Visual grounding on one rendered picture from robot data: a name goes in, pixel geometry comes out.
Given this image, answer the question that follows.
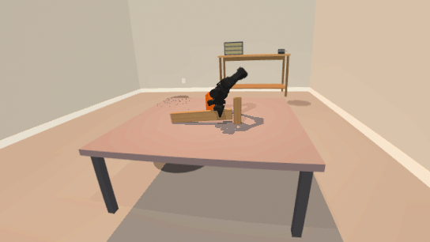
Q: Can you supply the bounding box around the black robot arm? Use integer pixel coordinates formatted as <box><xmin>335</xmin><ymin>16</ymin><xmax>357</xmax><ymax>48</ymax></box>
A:
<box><xmin>207</xmin><ymin>67</ymin><xmax>248</xmax><ymax>106</ymax></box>

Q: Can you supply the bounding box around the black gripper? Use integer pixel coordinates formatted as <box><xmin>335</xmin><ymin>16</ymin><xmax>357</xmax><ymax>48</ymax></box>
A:
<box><xmin>213</xmin><ymin>95</ymin><xmax>226</xmax><ymax>117</ymax></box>

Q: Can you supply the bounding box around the light wooden block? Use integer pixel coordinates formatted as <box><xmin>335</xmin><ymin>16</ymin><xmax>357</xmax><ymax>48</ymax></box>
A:
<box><xmin>233</xmin><ymin>97</ymin><xmax>241</xmax><ymax>124</ymax></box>

